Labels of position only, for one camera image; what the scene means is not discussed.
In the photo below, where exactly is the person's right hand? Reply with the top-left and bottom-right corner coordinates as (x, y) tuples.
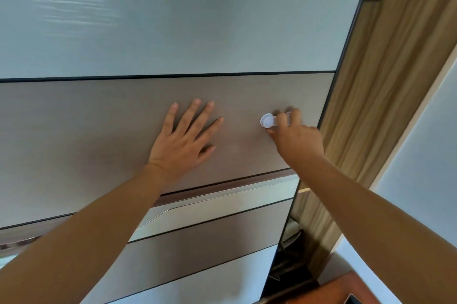
(266, 108), (326, 169)

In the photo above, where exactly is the person's left hand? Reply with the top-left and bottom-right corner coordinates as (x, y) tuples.
(147, 98), (225, 186)

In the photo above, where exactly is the white stick-on door handle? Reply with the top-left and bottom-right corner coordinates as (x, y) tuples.
(259, 111), (293, 130)

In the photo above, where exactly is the frosted wardrobe sliding door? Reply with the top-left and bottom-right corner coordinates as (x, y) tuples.
(0, 0), (376, 304)

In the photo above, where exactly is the wooden wardrobe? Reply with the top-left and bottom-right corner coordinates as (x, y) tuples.
(260, 0), (457, 301)

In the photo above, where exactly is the person's right forearm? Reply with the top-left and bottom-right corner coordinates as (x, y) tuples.
(294, 153), (457, 304)

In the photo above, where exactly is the person's left forearm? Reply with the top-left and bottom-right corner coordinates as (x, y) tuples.
(0, 162), (172, 304)

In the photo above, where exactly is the wooden nightstand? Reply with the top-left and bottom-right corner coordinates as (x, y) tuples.
(285, 271), (379, 304)

